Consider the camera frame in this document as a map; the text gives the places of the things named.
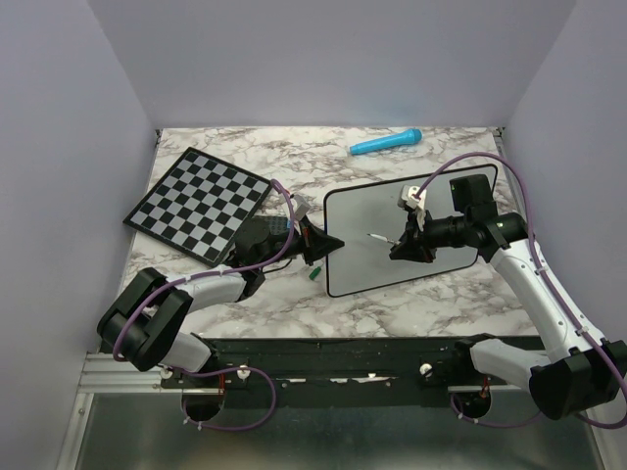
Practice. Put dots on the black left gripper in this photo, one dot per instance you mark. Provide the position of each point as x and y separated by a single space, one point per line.
314 242

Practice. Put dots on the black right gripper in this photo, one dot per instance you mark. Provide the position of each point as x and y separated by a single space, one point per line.
415 244

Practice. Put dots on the green whiteboard marker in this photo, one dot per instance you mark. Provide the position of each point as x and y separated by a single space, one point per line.
383 239

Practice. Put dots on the green marker cap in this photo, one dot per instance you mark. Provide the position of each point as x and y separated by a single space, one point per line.
315 272

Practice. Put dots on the white whiteboard black frame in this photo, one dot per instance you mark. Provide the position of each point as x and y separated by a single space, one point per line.
354 215

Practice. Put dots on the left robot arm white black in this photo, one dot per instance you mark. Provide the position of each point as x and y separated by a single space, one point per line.
143 324

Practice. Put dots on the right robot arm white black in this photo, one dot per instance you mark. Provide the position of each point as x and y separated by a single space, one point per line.
580 368

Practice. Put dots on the dark grey lego baseplate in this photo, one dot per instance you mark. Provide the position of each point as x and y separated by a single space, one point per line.
272 225

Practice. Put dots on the blue toy microphone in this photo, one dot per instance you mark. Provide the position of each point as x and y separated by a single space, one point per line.
406 138

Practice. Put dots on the black and silver chessboard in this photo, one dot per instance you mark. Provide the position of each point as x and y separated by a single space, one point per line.
199 205

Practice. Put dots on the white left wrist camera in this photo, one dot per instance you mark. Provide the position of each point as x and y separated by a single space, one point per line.
300 206

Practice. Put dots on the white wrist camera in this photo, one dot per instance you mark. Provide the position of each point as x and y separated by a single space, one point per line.
410 201
300 206

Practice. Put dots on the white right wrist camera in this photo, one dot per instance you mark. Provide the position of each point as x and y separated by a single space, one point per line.
410 201

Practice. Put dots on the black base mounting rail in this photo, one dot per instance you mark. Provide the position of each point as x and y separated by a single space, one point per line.
334 373

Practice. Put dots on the aluminium extrusion frame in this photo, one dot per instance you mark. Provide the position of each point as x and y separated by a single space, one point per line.
101 374

